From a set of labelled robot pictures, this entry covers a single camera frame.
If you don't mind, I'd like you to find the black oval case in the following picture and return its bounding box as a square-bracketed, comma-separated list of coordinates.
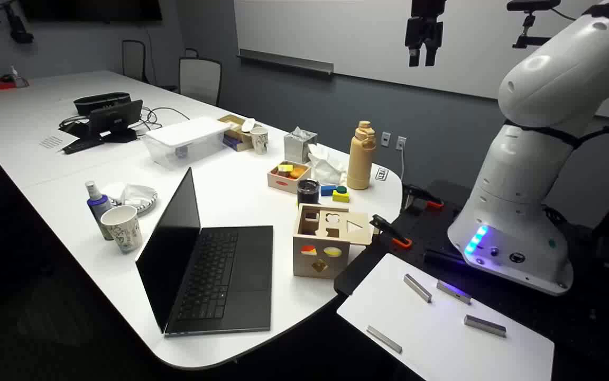
[75, 92, 131, 117]

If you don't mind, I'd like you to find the black tablet on stand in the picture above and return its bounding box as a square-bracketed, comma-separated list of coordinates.
[64, 102, 142, 154]

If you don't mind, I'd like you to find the black open laptop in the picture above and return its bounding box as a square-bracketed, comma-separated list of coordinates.
[137, 169, 273, 337]

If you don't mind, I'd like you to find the patterned paper cup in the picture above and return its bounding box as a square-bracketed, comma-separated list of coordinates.
[100, 206, 142, 255]

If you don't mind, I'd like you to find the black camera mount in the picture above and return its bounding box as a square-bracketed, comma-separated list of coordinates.
[506, 0, 561, 48]

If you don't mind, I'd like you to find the black orange rear clamp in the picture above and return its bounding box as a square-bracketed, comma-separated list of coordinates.
[402, 184, 445, 210]

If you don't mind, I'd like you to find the white office chair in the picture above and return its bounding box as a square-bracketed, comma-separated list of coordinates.
[179, 57, 222, 103]

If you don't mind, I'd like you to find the green and yellow block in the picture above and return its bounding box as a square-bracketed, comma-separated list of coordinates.
[333, 186, 351, 203]

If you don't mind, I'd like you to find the black orange clamp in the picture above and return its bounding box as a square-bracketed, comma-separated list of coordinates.
[402, 184, 445, 210]
[370, 213, 412, 249]

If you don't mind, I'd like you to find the tan water bottle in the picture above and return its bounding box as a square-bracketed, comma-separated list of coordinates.
[348, 120, 377, 191]

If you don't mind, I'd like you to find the small cardboard box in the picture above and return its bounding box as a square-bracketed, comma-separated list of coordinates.
[220, 115, 255, 151]

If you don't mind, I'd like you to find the blue spray bottle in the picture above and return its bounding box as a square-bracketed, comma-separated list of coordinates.
[87, 181, 112, 241]

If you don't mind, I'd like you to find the white board with metal strips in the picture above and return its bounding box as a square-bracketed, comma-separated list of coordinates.
[339, 255, 554, 381]

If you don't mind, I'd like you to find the white paper cup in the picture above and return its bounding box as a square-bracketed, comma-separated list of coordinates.
[252, 125, 270, 153]

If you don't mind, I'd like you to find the black camera on wall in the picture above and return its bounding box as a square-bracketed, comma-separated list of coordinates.
[404, 0, 447, 65]

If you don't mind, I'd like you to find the white tissue box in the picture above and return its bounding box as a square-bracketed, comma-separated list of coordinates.
[284, 128, 317, 164]

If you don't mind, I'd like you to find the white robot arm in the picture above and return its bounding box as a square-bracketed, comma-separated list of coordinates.
[447, 0, 609, 296]

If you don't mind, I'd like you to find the black cylinder cup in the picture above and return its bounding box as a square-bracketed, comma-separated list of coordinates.
[298, 181, 319, 203]

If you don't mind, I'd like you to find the clear plastic storage bin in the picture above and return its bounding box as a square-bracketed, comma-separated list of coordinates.
[142, 117, 227, 166]

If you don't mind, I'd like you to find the wooden shape sorter box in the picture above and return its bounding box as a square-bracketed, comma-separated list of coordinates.
[294, 203, 372, 280]

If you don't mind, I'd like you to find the dark rear office chair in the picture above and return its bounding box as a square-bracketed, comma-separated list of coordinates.
[122, 40, 146, 80]

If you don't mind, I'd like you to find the blue block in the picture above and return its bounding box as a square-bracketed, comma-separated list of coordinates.
[322, 186, 336, 196]

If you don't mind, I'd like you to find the wooden tray of blocks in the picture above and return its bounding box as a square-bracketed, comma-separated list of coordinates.
[270, 161, 310, 192]

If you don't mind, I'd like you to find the red item on table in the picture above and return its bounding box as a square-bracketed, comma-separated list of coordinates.
[0, 75, 29, 92]

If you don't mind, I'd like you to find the grey wall outlet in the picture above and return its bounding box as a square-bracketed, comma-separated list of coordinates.
[382, 132, 407, 153]

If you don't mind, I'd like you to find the clear plastic lid dish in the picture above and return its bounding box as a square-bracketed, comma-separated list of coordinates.
[122, 184, 159, 216]

